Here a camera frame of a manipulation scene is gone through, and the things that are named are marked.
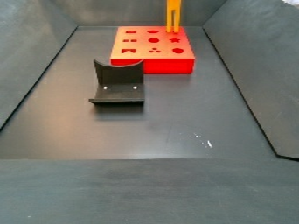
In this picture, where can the orange square-circle peg object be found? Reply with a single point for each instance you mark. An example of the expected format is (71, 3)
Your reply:
(173, 15)

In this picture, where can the red shape-sorting block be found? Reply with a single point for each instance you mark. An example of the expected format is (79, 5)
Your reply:
(165, 51)

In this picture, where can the black curved holder bracket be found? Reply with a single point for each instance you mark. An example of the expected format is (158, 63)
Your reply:
(121, 83)

